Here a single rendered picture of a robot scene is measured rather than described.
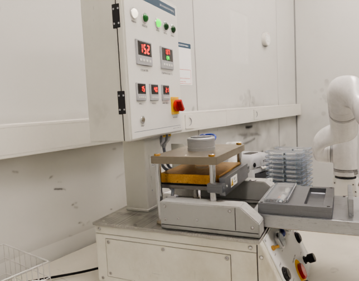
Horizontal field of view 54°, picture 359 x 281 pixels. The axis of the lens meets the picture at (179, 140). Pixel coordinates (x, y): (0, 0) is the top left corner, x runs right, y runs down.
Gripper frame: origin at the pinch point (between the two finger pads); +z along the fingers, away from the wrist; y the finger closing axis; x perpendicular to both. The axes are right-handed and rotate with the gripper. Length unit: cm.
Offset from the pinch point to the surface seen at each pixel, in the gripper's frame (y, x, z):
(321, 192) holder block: -8, 46, -20
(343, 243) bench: -5.4, 20.1, 3.3
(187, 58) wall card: 76, 0, -70
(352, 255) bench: -10.6, 28.5, 3.4
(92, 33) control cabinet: 36, 86, -65
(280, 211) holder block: -6, 66, -19
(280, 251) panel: -4, 64, -9
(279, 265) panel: -6, 69, -8
